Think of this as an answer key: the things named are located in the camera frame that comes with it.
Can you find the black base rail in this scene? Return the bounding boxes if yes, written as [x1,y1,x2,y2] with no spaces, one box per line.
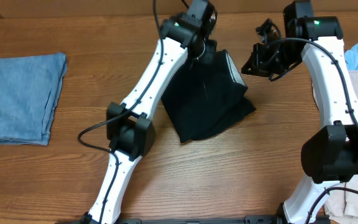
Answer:
[54,214,279,224]

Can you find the black shorts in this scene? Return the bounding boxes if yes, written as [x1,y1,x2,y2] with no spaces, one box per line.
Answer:
[161,49,255,143]

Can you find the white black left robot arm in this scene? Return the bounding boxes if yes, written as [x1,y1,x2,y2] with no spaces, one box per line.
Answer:
[79,0,218,223]

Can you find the folded blue denim cloth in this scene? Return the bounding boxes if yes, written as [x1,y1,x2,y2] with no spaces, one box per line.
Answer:
[0,53,67,146]

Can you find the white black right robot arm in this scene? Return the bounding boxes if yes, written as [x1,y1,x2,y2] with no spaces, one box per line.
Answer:
[241,1,358,223]

